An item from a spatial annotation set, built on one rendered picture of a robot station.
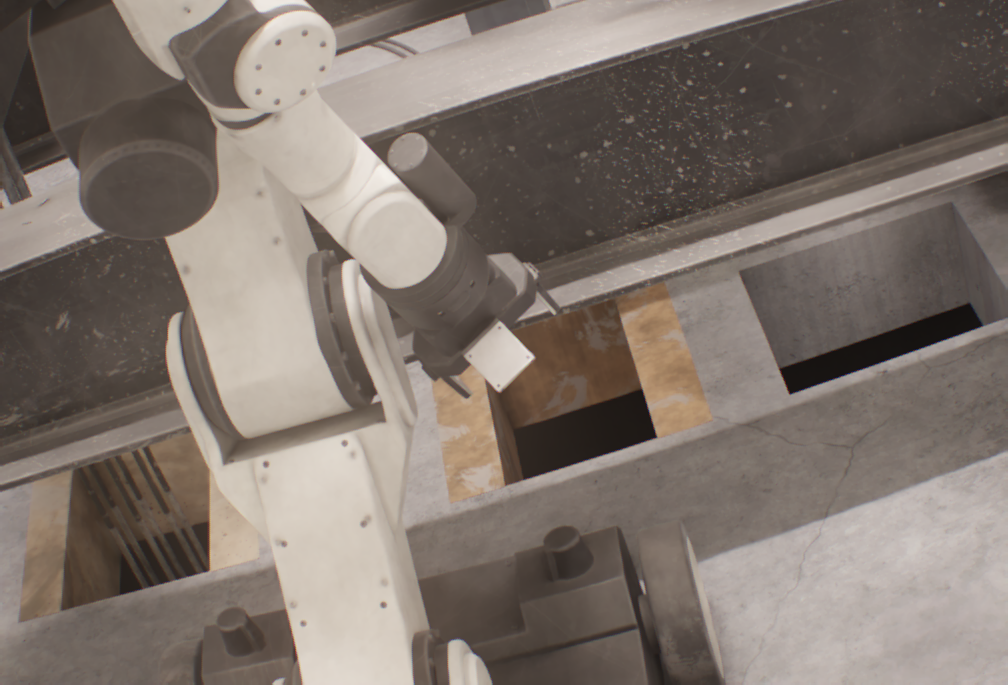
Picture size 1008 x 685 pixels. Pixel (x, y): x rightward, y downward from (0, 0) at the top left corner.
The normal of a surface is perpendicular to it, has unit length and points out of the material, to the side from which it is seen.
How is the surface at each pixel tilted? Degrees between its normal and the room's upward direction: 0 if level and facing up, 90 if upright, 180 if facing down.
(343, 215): 71
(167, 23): 111
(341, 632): 36
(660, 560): 12
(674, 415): 0
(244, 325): 65
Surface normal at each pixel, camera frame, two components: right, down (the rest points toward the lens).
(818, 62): 0.12, 0.52
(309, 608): -0.18, -0.28
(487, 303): 0.58, 0.59
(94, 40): -0.04, 0.18
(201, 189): 0.17, 0.79
